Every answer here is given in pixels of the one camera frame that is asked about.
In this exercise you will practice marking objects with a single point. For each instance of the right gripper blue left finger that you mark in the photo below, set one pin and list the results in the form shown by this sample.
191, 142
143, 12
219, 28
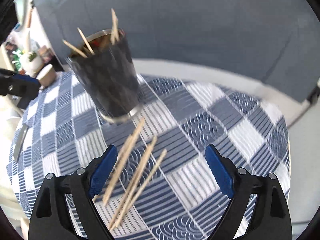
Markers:
99, 170

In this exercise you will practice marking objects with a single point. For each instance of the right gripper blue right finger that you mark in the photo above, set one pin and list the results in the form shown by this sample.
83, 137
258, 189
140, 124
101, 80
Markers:
219, 167

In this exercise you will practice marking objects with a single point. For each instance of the beige ceramic mug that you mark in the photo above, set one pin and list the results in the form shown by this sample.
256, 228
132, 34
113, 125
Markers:
46, 76

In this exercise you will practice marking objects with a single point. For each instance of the white pot green plant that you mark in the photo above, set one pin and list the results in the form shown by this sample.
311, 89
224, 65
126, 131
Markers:
32, 63

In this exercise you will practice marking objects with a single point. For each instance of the silver flat metal bar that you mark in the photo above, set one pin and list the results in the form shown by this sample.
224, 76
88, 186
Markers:
19, 142

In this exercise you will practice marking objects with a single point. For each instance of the blue white patterned tablecloth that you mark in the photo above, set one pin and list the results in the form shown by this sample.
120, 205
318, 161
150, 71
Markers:
182, 200

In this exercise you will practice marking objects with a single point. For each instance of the dark metal utensil cup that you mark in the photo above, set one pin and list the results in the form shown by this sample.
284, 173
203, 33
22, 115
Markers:
109, 76

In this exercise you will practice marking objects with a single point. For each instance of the grey fabric backdrop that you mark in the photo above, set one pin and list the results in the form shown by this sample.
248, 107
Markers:
273, 41

